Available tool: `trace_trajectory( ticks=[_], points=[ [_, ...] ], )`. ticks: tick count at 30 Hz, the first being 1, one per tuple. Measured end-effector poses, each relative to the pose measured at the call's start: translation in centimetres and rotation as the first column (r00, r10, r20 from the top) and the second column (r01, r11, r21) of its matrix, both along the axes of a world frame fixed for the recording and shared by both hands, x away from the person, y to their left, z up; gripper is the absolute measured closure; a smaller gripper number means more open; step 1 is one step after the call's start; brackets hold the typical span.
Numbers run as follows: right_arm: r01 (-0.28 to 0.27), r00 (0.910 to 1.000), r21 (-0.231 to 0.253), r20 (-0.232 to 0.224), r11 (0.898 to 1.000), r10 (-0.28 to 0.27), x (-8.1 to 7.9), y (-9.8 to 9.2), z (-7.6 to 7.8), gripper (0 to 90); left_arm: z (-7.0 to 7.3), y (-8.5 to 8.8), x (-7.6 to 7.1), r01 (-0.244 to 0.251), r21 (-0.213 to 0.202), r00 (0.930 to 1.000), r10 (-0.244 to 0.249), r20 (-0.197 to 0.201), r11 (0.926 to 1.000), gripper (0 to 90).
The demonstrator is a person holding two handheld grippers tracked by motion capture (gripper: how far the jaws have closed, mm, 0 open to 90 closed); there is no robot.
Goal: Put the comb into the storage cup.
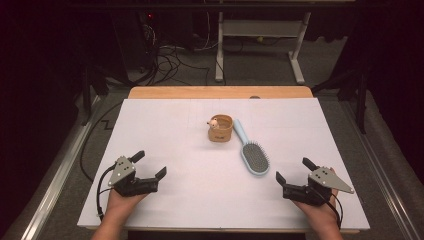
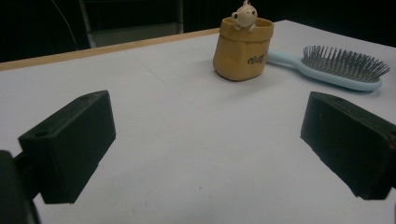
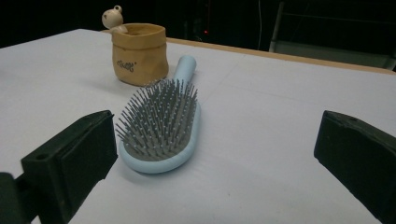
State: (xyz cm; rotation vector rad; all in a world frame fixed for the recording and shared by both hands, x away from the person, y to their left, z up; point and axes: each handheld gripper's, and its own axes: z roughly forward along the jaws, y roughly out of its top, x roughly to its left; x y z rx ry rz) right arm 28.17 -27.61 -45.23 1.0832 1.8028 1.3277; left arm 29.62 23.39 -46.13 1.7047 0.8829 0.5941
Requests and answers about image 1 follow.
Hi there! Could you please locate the light blue hairbrush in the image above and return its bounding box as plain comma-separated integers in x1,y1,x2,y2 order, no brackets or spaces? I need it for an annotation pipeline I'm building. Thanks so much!
232,118,271,177

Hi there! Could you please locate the aluminium floor rail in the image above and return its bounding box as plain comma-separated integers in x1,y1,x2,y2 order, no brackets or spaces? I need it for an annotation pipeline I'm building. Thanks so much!
19,94,103,240
339,99,421,240

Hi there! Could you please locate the person's left hand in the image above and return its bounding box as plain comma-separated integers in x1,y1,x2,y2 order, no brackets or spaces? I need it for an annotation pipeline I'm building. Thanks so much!
104,188,149,219

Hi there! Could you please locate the person's right hand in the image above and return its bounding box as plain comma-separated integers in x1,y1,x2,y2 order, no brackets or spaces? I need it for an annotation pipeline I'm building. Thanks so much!
293,167,341,231

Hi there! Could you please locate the white table mat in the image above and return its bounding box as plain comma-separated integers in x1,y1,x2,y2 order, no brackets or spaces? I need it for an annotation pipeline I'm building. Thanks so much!
77,97,371,231

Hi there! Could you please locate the black metal stand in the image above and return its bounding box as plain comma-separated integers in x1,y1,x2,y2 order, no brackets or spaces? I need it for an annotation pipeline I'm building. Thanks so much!
79,63,131,127
311,64,373,135

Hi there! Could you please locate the wooden cup with small figure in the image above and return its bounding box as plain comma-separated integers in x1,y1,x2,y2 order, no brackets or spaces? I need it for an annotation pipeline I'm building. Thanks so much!
206,114,234,143

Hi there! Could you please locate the black computer tower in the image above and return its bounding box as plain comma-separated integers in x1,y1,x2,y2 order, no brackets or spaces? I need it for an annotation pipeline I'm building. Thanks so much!
111,9,158,73

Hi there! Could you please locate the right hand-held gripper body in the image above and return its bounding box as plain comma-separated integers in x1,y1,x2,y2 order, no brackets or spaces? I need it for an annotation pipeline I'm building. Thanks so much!
282,166,355,207

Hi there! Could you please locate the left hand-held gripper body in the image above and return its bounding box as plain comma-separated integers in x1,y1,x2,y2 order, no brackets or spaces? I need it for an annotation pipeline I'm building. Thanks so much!
107,155,160,198

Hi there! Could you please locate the left hand-held gripper black cable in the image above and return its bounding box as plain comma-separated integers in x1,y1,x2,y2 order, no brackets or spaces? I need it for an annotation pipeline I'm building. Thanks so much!
95,164,118,222

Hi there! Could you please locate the long black floor cable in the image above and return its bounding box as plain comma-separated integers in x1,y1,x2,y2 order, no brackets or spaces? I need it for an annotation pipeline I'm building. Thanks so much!
79,100,124,184

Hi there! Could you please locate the tangle of floor cables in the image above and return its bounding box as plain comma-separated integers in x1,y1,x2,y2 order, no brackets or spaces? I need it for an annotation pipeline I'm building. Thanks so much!
139,43,214,87

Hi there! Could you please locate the white metal desk frame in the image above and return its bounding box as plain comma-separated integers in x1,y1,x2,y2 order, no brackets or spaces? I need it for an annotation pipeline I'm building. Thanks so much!
214,11,312,85

